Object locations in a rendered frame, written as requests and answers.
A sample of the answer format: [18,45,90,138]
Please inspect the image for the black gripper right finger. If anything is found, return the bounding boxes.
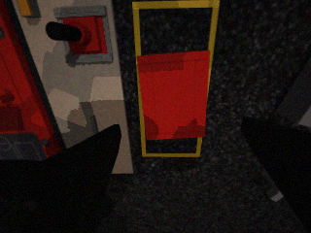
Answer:
[241,116,311,233]

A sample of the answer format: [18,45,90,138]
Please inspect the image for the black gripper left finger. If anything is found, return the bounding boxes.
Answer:
[0,124,121,233]

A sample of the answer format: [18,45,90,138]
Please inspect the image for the grey rectangular bar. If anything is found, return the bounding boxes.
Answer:
[276,58,311,127]

